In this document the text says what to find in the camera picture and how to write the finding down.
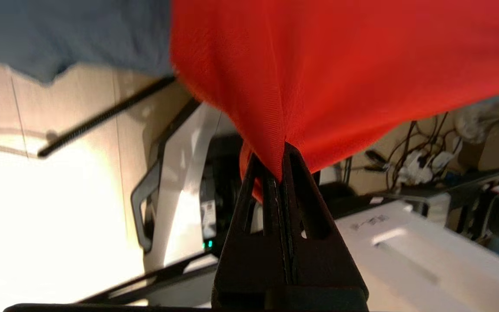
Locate red t-shirt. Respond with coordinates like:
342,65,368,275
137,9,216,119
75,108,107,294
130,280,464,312
169,0,499,204

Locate black coiled cable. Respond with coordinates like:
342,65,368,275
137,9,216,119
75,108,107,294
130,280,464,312
37,76,176,157

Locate white grey robot base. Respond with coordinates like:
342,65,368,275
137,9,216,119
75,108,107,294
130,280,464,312
130,102,499,312

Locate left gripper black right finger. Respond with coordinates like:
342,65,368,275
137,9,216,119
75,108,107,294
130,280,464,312
281,142,370,310

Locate white power strip with plugs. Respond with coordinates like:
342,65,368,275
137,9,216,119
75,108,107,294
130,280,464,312
395,147,462,187

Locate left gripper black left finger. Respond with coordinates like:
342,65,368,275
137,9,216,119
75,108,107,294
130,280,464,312
212,153,292,309

